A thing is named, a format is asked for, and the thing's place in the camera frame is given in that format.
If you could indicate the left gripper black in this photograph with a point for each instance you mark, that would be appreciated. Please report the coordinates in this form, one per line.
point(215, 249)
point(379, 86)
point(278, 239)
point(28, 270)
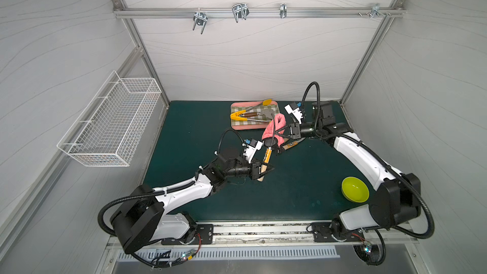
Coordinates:
point(253, 168)

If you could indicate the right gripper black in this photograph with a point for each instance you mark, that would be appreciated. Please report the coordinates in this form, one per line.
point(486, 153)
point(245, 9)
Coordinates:
point(295, 131)

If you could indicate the pink rag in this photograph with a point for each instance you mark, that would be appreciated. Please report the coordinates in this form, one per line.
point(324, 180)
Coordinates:
point(272, 134)

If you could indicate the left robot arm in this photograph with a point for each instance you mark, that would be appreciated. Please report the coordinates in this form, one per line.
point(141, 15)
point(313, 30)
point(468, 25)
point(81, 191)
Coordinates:
point(145, 216)

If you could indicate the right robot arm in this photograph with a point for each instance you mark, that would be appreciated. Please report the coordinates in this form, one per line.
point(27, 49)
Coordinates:
point(397, 197)

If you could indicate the small metal spatula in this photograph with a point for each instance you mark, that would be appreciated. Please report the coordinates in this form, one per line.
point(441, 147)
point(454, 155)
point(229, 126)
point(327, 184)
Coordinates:
point(264, 115)

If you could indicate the yellow tipped metal tongs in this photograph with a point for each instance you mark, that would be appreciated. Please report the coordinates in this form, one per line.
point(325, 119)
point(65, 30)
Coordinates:
point(237, 116)

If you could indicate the pink checkered tray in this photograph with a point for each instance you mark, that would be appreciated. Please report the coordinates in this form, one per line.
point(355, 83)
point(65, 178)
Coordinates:
point(248, 125)

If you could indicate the lime green bowl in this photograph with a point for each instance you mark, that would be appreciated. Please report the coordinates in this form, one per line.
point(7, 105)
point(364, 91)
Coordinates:
point(354, 190)

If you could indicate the white vent strip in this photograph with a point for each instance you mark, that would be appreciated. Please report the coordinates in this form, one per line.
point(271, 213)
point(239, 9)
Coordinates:
point(244, 253)

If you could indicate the metal U-bolt clamp middle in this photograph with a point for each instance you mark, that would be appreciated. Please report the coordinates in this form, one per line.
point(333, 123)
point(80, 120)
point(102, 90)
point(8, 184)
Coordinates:
point(240, 11)

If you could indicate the metal u-bolt clamp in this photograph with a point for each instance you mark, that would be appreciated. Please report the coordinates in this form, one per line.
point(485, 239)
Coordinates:
point(240, 11)
point(200, 20)

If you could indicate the metal U-bolt clamp left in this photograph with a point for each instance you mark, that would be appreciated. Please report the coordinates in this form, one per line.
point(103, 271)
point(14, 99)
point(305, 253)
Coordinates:
point(200, 20)

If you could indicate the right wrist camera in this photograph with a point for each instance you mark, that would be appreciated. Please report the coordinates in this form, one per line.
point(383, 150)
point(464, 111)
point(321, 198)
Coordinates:
point(294, 109)

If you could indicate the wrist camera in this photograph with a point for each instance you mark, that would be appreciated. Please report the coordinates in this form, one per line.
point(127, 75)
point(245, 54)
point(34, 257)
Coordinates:
point(250, 148)
point(294, 109)

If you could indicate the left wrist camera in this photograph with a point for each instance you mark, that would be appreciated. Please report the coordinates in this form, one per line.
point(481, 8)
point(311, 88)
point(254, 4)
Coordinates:
point(250, 148)

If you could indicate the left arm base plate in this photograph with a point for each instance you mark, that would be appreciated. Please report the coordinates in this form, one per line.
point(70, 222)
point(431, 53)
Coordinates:
point(197, 234)

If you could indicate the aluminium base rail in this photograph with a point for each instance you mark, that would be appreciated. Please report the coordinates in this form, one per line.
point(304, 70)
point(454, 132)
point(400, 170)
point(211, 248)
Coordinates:
point(262, 233)

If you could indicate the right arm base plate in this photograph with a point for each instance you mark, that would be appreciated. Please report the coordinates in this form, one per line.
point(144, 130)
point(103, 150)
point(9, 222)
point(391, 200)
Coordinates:
point(323, 232)

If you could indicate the white wire basket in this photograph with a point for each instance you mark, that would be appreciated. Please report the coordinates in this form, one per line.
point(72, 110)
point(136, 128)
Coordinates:
point(109, 129)

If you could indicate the metal bracket with bolts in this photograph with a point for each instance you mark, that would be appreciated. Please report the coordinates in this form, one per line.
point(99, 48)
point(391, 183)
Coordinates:
point(375, 12)

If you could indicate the aluminium crossbar rail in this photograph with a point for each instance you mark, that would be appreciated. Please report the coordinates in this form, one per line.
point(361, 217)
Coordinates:
point(254, 13)

